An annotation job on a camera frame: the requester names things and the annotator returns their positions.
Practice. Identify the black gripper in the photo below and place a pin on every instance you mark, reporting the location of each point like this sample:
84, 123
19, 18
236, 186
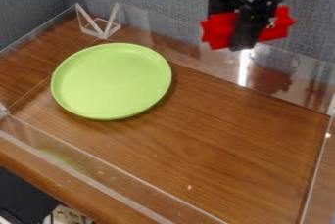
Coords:
254, 16

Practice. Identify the red block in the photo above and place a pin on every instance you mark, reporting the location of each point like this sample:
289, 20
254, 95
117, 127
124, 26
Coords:
218, 28

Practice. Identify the green plate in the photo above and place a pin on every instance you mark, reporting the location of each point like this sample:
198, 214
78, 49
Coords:
112, 81

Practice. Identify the white power strip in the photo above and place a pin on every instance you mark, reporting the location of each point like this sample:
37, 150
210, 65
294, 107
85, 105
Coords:
66, 215

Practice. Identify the clear acrylic corner bracket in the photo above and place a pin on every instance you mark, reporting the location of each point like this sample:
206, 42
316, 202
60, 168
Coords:
100, 27

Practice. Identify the clear acrylic enclosure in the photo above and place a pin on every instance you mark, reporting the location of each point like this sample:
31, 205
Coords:
234, 150

